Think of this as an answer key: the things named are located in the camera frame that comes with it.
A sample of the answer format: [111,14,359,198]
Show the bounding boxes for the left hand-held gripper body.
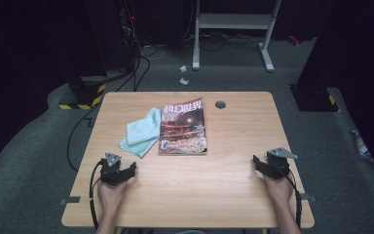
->
[98,151,127,187]

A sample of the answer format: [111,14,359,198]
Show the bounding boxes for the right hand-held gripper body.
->
[265,146,299,180]

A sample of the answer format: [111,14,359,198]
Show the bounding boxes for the light blue cloth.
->
[118,107,163,160]

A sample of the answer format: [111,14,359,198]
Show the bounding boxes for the red cover magazine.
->
[158,97,208,156]

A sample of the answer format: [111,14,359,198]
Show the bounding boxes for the person's left hand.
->
[95,176,130,213]

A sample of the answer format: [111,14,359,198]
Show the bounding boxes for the person's right hand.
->
[261,174,295,207]

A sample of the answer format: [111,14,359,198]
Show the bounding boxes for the grey tape strip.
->
[58,195,82,207]
[299,192,318,204]

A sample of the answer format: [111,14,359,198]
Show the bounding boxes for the black base with yellow mark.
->
[288,84,342,113]

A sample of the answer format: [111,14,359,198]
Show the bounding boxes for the black yellow striped base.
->
[57,75,108,111]

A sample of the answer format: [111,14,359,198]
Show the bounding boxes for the blue white packet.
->
[350,128,374,162]

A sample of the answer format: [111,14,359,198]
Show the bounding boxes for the red floor object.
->
[286,33,302,47]

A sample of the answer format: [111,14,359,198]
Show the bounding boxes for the dark equipment rack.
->
[85,0,137,74]

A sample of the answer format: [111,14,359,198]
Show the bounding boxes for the white metal stand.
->
[191,0,282,73]

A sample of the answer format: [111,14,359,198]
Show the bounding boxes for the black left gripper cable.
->
[89,158,107,230]

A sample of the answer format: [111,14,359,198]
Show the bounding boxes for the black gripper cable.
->
[89,158,107,230]
[284,168,304,229]

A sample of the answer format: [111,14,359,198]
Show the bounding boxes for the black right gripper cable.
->
[284,168,304,229]

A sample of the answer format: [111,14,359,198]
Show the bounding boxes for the black floor cable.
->
[65,102,102,173]

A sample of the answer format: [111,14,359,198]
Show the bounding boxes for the tangled cable bundle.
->
[116,0,164,93]

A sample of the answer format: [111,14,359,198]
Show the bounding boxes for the black cables under stand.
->
[181,29,265,54]

